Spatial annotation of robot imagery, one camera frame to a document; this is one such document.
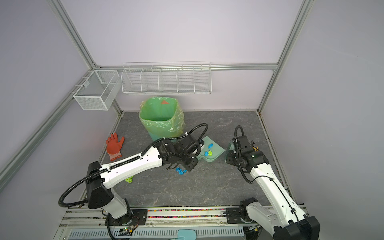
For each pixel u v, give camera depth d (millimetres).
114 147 1015
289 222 381
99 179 419
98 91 959
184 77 992
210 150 791
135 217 727
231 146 862
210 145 822
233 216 736
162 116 1052
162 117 1054
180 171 887
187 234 692
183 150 552
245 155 529
